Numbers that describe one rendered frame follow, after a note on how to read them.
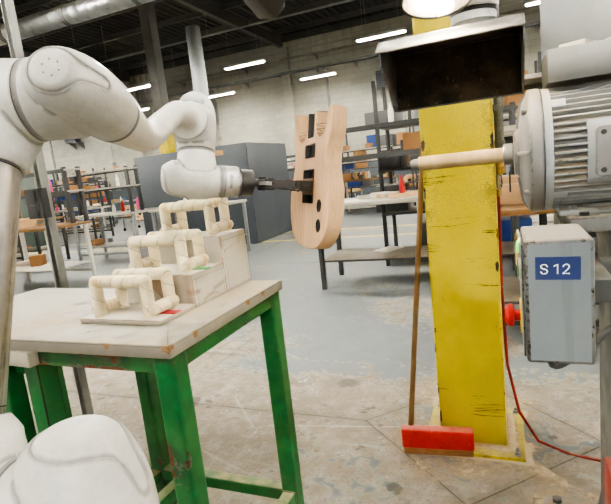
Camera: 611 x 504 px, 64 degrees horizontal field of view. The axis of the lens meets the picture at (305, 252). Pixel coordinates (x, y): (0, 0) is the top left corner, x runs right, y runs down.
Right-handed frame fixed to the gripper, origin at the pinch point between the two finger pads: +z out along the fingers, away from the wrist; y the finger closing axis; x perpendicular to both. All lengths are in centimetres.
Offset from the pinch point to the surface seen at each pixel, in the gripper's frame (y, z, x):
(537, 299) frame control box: 79, 12, -18
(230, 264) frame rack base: -9.7, -20.4, -24.7
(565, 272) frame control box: 81, 14, -14
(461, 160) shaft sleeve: 45.1, 20.5, 6.0
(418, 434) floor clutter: -35, 67, -102
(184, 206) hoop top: -16.8, -33.9, -7.6
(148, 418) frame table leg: -44, -43, -87
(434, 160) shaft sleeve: 41.4, 16.1, 5.9
